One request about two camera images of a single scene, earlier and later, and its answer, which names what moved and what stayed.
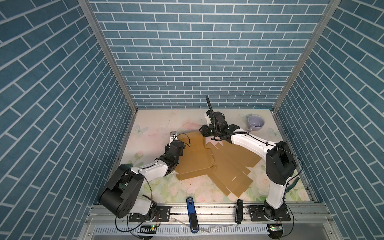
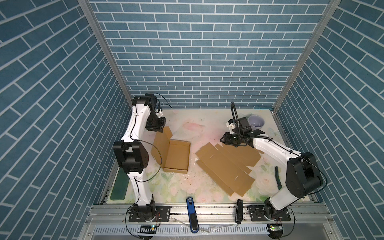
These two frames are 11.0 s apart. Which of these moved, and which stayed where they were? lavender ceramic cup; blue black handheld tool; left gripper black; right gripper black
Moved: left gripper black; right gripper black
Stayed: lavender ceramic cup; blue black handheld tool
